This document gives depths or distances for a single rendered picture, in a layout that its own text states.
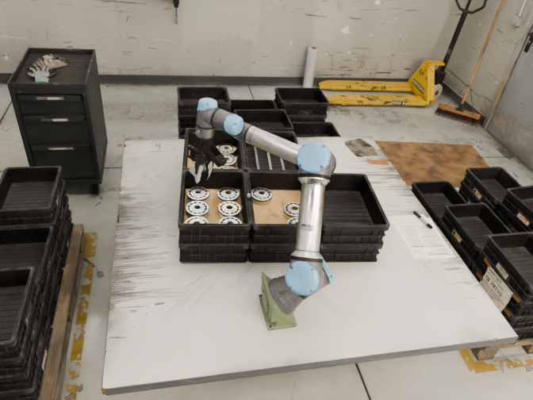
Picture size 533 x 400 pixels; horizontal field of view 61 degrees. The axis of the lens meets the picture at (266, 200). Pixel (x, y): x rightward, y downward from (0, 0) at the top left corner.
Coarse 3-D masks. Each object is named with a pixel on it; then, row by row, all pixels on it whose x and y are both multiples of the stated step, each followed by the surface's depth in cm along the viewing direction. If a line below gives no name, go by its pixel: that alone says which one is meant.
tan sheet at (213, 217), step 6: (186, 192) 214; (210, 192) 216; (216, 192) 217; (186, 198) 211; (210, 198) 212; (216, 198) 213; (186, 204) 207; (210, 204) 209; (216, 204) 209; (240, 204) 211; (210, 210) 205; (216, 210) 206; (210, 216) 202; (216, 216) 203; (240, 216) 204; (210, 222) 199; (216, 222) 199
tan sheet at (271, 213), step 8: (272, 192) 221; (280, 192) 222; (288, 192) 222; (296, 192) 223; (272, 200) 216; (280, 200) 217; (288, 200) 217; (296, 200) 218; (256, 208) 210; (264, 208) 211; (272, 208) 211; (280, 208) 212; (256, 216) 205; (264, 216) 206; (272, 216) 206; (280, 216) 207
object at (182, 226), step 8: (184, 176) 207; (248, 200) 198; (248, 208) 193; (248, 216) 189; (184, 224) 181; (192, 224) 182; (200, 224) 183; (208, 224) 183; (216, 224) 183; (224, 224) 184; (232, 224) 184; (240, 224) 185; (248, 224) 185
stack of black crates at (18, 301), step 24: (0, 288) 202; (24, 288) 203; (0, 312) 192; (24, 312) 183; (0, 336) 183; (24, 336) 184; (48, 336) 221; (0, 360) 175; (24, 360) 183; (0, 384) 185; (24, 384) 188
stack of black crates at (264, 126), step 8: (240, 112) 340; (248, 112) 341; (256, 112) 342; (264, 112) 344; (272, 112) 345; (280, 112) 346; (248, 120) 345; (256, 120) 346; (264, 120) 348; (272, 120) 349; (280, 120) 350; (288, 120) 333; (264, 128) 320; (272, 128) 321; (280, 128) 323; (288, 128) 324
